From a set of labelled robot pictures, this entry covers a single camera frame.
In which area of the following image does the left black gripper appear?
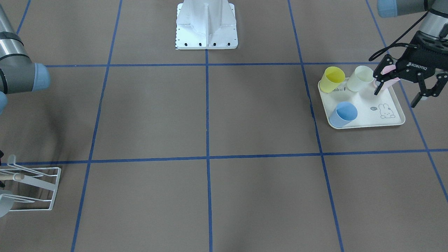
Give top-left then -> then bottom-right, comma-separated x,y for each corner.
373,31 -> 448,108

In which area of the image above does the pink cup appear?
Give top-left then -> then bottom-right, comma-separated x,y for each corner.
373,64 -> 400,91

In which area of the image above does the grey plastic cup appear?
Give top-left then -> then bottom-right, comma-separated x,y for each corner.
0,194 -> 15,217

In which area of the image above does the blue cup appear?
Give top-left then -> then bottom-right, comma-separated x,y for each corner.
329,101 -> 358,128

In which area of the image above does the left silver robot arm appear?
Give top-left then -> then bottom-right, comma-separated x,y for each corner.
369,0 -> 448,107

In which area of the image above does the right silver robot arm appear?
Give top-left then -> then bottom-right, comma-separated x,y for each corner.
0,7 -> 51,112

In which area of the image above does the cream white cup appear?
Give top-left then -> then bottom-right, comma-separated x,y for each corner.
346,65 -> 374,92

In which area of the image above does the yellow cup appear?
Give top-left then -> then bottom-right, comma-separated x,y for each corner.
319,66 -> 345,93

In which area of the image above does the cream rabbit tray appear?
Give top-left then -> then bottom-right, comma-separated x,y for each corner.
318,78 -> 405,130

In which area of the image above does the white wire cup rack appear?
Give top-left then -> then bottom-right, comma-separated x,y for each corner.
1,154 -> 62,213

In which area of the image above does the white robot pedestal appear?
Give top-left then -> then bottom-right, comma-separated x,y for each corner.
175,0 -> 238,50

